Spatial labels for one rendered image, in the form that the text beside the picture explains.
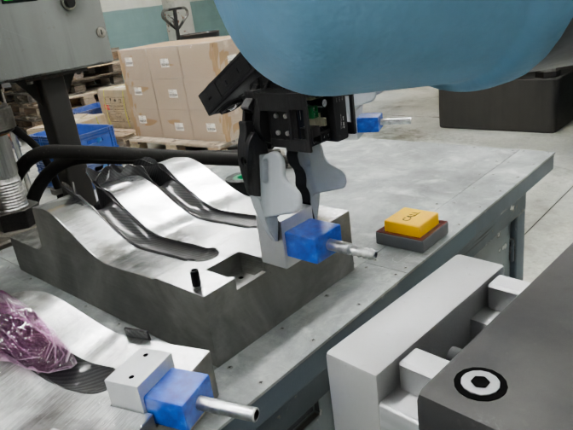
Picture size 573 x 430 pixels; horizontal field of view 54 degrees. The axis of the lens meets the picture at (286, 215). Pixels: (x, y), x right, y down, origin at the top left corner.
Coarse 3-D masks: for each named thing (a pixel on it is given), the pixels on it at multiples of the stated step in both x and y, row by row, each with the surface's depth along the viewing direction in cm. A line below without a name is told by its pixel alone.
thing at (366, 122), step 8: (360, 112) 105; (360, 120) 102; (368, 120) 101; (376, 120) 101; (384, 120) 102; (392, 120) 102; (400, 120) 101; (408, 120) 101; (360, 128) 103; (368, 128) 102; (376, 128) 102; (352, 136) 103; (360, 136) 105
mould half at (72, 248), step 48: (144, 192) 84; (48, 240) 81; (96, 240) 74; (192, 240) 74; (240, 240) 70; (96, 288) 75; (144, 288) 66; (192, 288) 60; (240, 288) 62; (288, 288) 68; (192, 336) 62; (240, 336) 63
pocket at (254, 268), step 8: (232, 256) 66; (240, 256) 67; (248, 256) 66; (216, 264) 65; (224, 264) 66; (232, 264) 67; (240, 264) 68; (248, 264) 67; (256, 264) 66; (264, 264) 64; (216, 272) 65; (224, 272) 66; (232, 272) 67; (240, 272) 68; (248, 272) 67; (256, 272) 66; (264, 272) 64; (240, 280) 66; (248, 280) 63
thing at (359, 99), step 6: (348, 96) 98; (354, 96) 99; (360, 96) 99; (366, 96) 98; (372, 96) 98; (348, 102) 99; (360, 102) 99; (366, 102) 99; (348, 108) 100; (348, 114) 101
